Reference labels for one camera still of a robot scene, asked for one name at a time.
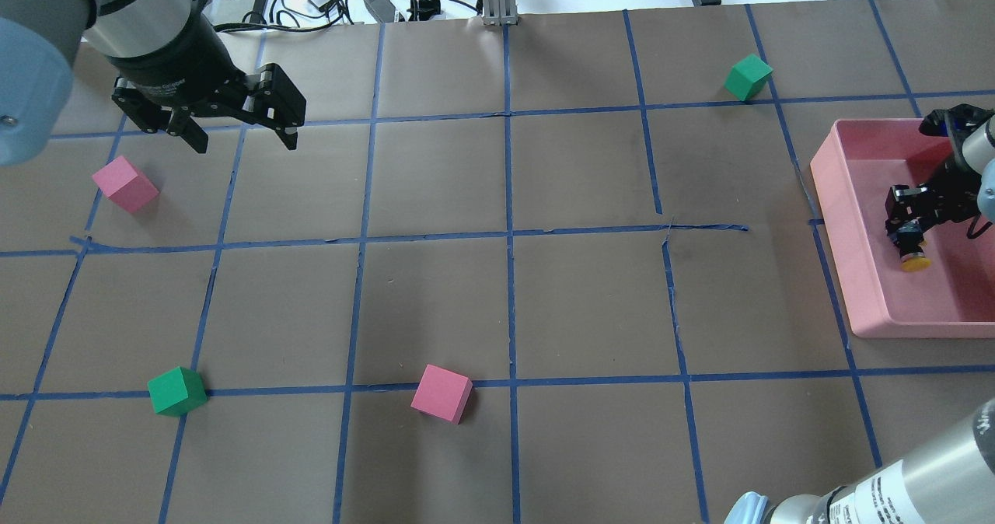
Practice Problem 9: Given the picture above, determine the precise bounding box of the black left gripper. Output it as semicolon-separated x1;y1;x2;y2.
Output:
106;19;308;155

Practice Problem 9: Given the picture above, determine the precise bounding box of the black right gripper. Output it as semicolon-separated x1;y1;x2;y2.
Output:
885;103;992;254

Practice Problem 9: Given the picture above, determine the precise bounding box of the yellow black push button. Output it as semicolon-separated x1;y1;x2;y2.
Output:
899;246;932;273

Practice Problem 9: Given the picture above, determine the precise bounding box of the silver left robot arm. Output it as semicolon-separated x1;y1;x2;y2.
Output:
2;0;920;263

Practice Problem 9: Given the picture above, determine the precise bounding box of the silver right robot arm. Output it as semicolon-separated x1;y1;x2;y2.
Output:
726;103;993;523

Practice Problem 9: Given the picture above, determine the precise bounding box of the pink plastic tray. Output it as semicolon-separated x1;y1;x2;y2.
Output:
811;119;994;339

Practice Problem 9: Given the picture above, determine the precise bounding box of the pink foam cube left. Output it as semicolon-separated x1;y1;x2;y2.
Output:
91;156;160;215

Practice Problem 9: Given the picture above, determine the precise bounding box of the pink foam cube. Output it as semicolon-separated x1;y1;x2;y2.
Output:
410;364;473;424
91;156;160;215

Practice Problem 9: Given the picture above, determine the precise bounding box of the green foam cube far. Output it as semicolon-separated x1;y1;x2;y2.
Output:
724;54;773;102

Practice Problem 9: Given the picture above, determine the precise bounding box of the green foam cube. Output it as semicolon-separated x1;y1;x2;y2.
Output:
147;367;208;417
724;54;773;102

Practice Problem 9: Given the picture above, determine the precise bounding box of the green foam cube near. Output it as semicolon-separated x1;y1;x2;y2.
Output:
147;367;208;417

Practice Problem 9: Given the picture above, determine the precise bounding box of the pink foam cube centre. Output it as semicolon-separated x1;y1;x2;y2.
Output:
410;364;473;424

